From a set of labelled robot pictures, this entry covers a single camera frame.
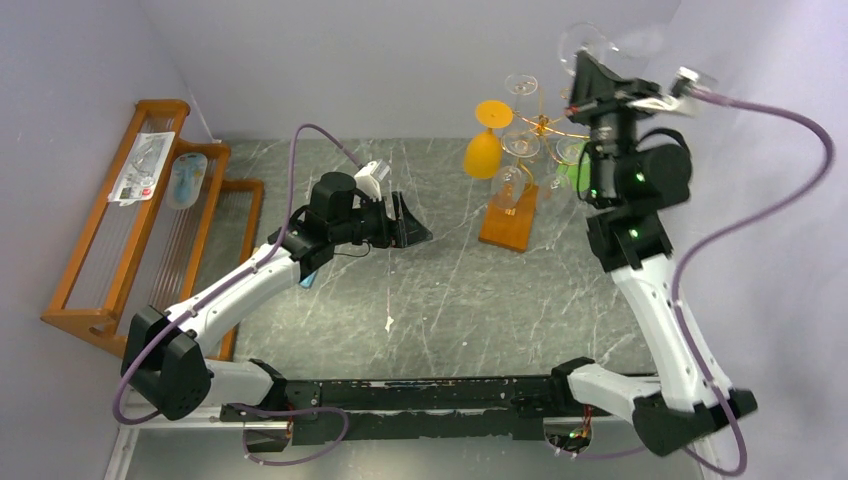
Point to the green plastic wine glass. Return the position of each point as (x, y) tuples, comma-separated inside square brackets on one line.
[(574, 162)]

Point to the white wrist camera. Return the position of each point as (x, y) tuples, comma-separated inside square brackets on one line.
[(682, 89), (373, 178)]

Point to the blue marker pen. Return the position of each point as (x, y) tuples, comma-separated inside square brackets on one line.
[(308, 282)]

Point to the clear wine glass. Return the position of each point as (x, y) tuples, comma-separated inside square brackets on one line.
[(627, 54), (568, 179), (511, 181)]

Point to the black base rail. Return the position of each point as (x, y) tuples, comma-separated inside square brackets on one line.
[(517, 407)]

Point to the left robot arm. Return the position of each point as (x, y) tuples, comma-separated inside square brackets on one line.
[(166, 355)]

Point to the white packaged item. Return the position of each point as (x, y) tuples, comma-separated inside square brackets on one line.
[(139, 175)]

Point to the light blue packaged item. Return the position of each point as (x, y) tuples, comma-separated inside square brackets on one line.
[(187, 177)]

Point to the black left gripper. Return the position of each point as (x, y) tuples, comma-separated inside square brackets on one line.
[(405, 232)]

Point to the wooden tiered shelf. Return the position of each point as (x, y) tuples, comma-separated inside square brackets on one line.
[(129, 257)]

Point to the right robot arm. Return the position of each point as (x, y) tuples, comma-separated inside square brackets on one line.
[(629, 186)]

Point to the yellow plastic wine glass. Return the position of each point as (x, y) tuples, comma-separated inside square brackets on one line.
[(483, 154)]

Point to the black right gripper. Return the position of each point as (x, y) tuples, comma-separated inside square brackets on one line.
[(614, 93)]

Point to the gold wire rack wooden base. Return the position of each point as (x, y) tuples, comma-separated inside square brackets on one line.
[(511, 230)]

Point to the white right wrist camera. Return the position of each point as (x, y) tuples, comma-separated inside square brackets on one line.
[(682, 89)]

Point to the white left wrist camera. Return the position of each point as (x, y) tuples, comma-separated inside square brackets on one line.
[(373, 178)]

